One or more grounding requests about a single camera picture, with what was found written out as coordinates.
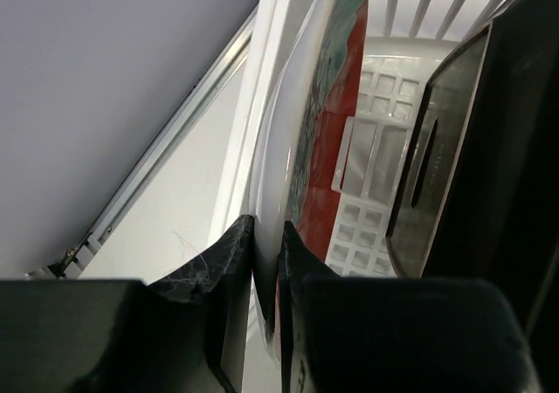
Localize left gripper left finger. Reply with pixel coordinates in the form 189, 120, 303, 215
1, 215, 254, 392

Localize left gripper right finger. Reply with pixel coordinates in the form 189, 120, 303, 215
277, 223, 542, 392

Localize large red teal floral plate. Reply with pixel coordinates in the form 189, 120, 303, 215
249, 0, 369, 348

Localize white plastic dish rack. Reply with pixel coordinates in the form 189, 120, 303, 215
209, 0, 507, 277

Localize black square plate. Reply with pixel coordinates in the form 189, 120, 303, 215
386, 26, 490, 278
422, 0, 558, 351

